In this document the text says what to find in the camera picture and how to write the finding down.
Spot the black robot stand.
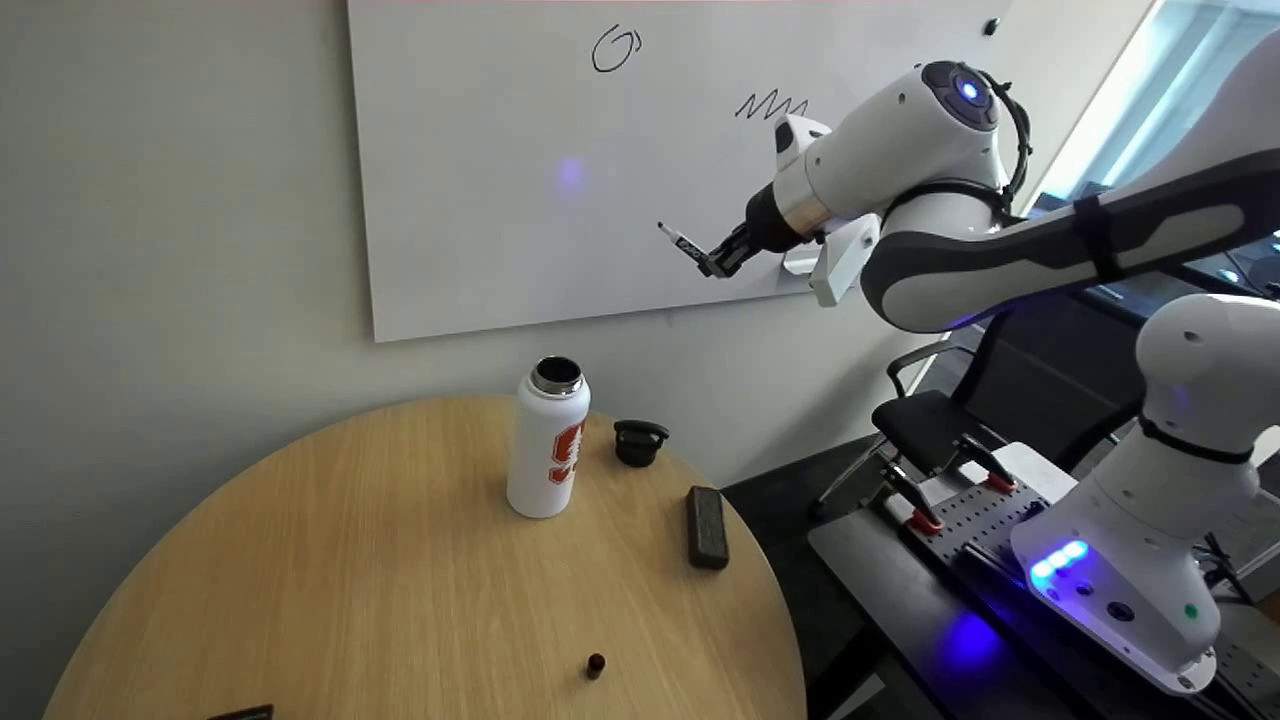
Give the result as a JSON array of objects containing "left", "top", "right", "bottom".
[{"left": 804, "top": 506, "right": 1280, "bottom": 720}]

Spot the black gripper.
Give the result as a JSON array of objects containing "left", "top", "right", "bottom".
[{"left": 691, "top": 175, "right": 810, "bottom": 285}]

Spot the round wooden table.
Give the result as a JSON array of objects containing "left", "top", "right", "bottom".
[{"left": 40, "top": 394, "right": 812, "bottom": 720}]

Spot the red clamp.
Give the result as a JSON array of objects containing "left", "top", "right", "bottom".
[
  {"left": 882, "top": 490, "right": 945, "bottom": 542},
  {"left": 956, "top": 457, "right": 1020, "bottom": 500}
]

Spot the black bottle cap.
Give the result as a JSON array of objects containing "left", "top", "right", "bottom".
[{"left": 607, "top": 418, "right": 673, "bottom": 474}]

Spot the white perforated mounting plate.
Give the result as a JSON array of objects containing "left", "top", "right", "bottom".
[{"left": 913, "top": 476, "right": 1057, "bottom": 574}]

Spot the white bottle with red logo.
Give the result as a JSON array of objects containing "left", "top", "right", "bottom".
[{"left": 503, "top": 351, "right": 595, "bottom": 525}]

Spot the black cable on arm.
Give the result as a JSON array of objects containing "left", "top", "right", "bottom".
[{"left": 985, "top": 72, "right": 1045, "bottom": 206}]

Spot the white wall whiteboard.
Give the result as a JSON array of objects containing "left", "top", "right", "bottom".
[{"left": 344, "top": 0, "right": 1156, "bottom": 348}]

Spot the white flat box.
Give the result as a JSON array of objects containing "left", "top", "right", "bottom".
[{"left": 988, "top": 441, "right": 1081, "bottom": 507}]

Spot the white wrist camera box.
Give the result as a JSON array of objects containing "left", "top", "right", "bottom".
[{"left": 804, "top": 211, "right": 885, "bottom": 311}]

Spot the black whiteboard eraser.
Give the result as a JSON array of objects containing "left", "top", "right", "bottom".
[{"left": 682, "top": 483, "right": 732, "bottom": 575}]

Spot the black office chair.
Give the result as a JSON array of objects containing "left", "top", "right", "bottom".
[{"left": 872, "top": 294, "right": 1175, "bottom": 490}]

